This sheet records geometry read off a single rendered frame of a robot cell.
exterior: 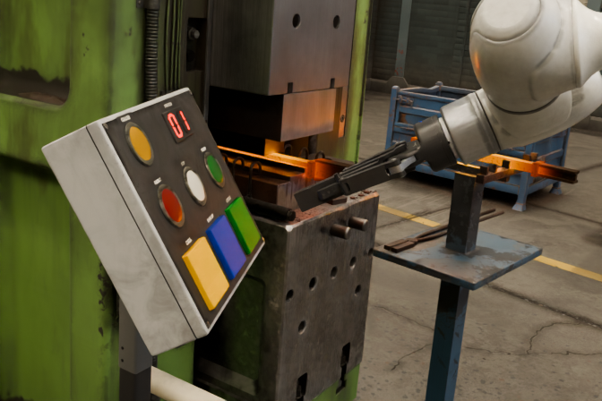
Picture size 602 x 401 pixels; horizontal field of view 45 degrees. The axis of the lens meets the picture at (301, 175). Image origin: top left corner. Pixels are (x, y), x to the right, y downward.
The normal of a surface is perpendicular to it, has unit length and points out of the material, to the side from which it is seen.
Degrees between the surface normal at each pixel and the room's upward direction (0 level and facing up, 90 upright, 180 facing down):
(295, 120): 90
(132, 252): 90
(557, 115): 123
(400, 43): 90
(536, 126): 133
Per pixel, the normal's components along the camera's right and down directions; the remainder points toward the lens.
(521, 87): -0.04, 0.93
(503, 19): -0.51, -0.35
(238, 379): -0.32, -0.61
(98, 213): -0.15, 0.23
